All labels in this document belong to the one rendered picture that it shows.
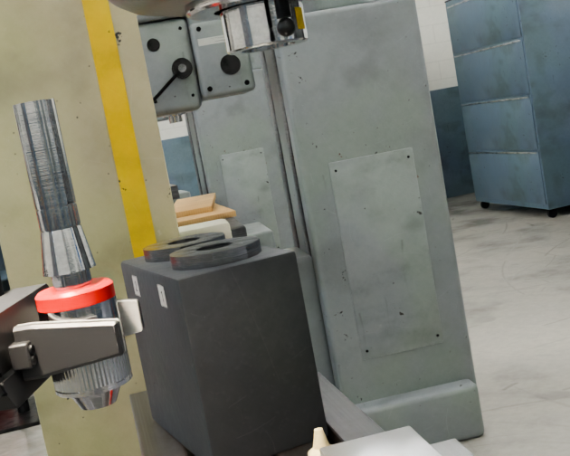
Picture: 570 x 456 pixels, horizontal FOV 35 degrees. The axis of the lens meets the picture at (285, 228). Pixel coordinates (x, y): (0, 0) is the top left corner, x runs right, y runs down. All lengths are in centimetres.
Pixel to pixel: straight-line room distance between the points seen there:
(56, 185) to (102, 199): 170
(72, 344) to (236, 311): 33
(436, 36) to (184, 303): 960
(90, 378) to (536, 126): 729
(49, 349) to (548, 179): 735
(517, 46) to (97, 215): 592
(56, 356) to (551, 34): 742
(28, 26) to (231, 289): 150
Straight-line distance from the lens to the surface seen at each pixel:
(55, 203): 55
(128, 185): 224
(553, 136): 782
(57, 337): 54
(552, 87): 783
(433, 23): 1037
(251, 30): 51
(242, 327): 85
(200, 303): 84
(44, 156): 55
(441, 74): 1034
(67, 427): 234
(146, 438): 102
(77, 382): 55
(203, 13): 52
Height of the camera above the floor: 124
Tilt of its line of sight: 7 degrees down
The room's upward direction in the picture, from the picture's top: 10 degrees counter-clockwise
